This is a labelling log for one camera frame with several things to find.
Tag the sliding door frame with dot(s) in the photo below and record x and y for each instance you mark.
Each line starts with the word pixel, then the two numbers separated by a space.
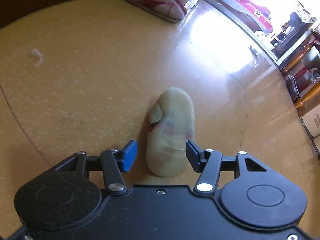
pixel 226 12

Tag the white lint tuft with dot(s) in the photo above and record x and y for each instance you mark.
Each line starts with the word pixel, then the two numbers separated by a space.
pixel 37 55

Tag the red flowered bedding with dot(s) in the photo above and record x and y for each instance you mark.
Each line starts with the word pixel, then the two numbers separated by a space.
pixel 250 7

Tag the dark brown bag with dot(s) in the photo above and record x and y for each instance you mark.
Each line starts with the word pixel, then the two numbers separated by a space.
pixel 292 87

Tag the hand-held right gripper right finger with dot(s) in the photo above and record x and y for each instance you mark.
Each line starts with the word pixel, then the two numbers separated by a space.
pixel 193 155

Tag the white mesh velcro shoe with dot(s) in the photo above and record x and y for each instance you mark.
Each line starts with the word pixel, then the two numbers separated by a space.
pixel 172 120

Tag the red box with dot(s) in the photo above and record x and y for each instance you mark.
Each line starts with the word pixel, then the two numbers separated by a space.
pixel 301 78

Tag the grey hanging clothes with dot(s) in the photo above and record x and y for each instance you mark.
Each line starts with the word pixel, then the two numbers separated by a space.
pixel 292 35

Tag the small white object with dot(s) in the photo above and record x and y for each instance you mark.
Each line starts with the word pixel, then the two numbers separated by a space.
pixel 253 50

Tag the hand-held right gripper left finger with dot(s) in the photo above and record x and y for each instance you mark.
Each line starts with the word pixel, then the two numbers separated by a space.
pixel 130 156

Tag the wooden table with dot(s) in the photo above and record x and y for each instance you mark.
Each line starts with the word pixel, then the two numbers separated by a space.
pixel 307 96

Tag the cardboard box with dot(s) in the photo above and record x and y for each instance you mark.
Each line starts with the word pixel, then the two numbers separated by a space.
pixel 313 122

